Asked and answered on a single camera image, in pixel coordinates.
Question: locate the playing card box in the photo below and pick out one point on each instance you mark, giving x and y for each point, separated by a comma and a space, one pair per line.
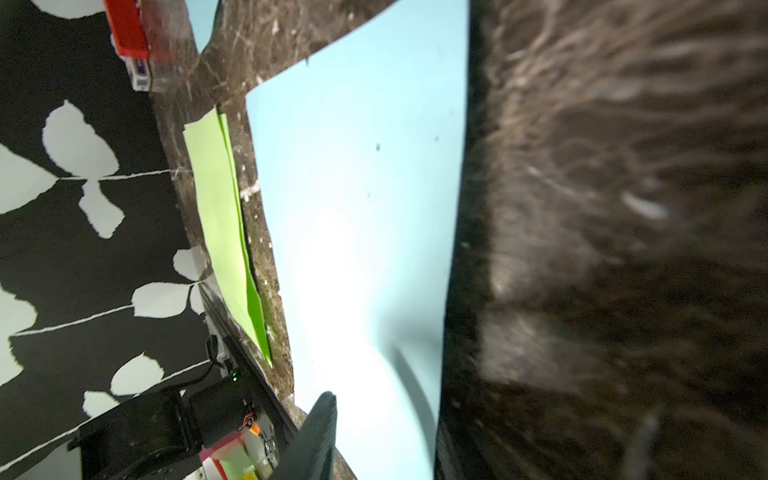
140, 39

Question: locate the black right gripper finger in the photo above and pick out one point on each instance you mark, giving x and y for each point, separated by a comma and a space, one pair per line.
310, 455

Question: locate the light blue paper sheet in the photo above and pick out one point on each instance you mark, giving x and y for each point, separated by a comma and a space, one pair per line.
202, 15
359, 152

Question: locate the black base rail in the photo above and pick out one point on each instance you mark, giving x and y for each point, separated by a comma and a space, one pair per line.
245, 357

